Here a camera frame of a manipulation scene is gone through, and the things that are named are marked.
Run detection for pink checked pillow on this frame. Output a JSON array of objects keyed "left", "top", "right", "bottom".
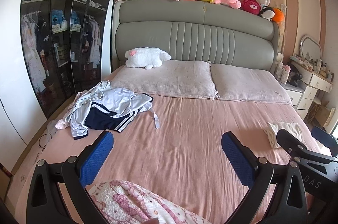
[
  {"left": 210, "top": 63, "right": 292, "bottom": 104},
  {"left": 109, "top": 60, "right": 218, "bottom": 100}
]

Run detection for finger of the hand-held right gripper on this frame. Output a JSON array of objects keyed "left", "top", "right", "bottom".
[
  {"left": 276, "top": 129, "right": 308, "bottom": 154},
  {"left": 312, "top": 127, "right": 338, "bottom": 157}
]

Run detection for dark glass wardrobe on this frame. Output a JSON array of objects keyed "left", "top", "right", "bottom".
[{"left": 20, "top": 0, "right": 80, "bottom": 119}]

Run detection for row of cosmetic bottles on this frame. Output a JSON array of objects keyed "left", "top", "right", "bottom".
[{"left": 301, "top": 52, "right": 334, "bottom": 79}]

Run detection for pink bottle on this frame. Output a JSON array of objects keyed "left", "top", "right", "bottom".
[{"left": 281, "top": 65, "right": 290, "bottom": 83}]

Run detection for long pink plush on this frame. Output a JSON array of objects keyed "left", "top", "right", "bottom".
[{"left": 213, "top": 0, "right": 242, "bottom": 9}]

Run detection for red plush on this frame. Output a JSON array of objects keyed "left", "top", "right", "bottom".
[{"left": 240, "top": 0, "right": 261, "bottom": 15}]

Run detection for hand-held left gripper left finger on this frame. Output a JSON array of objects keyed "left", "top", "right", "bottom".
[{"left": 26, "top": 131, "right": 114, "bottom": 224}]

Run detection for white shirt with navy trim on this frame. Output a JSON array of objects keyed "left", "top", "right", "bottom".
[{"left": 65, "top": 87, "right": 161, "bottom": 140}]

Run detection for round orange plush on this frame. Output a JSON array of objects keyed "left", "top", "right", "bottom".
[{"left": 272, "top": 8, "right": 285, "bottom": 23}]

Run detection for blue plush toy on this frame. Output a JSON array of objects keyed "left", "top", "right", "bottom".
[{"left": 51, "top": 10, "right": 62, "bottom": 25}]

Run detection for navy shorts with white stripes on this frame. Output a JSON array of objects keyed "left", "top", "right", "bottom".
[{"left": 87, "top": 101, "right": 139, "bottom": 133}]

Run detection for black bag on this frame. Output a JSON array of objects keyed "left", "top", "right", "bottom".
[{"left": 286, "top": 65, "right": 303, "bottom": 86}]

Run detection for folded cream cloth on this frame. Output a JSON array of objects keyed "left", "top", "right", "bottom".
[{"left": 263, "top": 122, "right": 304, "bottom": 149}]

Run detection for brown paper bag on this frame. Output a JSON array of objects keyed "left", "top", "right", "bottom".
[{"left": 315, "top": 105, "right": 334, "bottom": 127}]

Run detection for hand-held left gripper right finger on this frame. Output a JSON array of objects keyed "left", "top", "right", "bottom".
[{"left": 221, "top": 131, "right": 308, "bottom": 224}]

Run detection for vanity mirror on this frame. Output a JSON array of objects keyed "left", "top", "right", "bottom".
[{"left": 300, "top": 34, "right": 323, "bottom": 58}]

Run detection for white plush toy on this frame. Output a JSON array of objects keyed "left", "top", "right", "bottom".
[{"left": 125, "top": 47, "right": 172, "bottom": 70}]

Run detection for pale pink cloth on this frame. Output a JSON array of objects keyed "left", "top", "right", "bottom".
[{"left": 55, "top": 118, "right": 70, "bottom": 130}]

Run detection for thin black cord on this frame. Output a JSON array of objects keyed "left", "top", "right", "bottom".
[{"left": 38, "top": 133, "right": 53, "bottom": 152}]

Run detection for bed with pink sheet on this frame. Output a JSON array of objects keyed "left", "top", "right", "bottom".
[{"left": 5, "top": 60, "right": 328, "bottom": 224}]

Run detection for grey padded headboard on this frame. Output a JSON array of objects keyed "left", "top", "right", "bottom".
[{"left": 112, "top": 0, "right": 280, "bottom": 74}]

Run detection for white dressing table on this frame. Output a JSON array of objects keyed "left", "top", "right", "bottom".
[{"left": 289, "top": 55, "right": 334, "bottom": 111}]

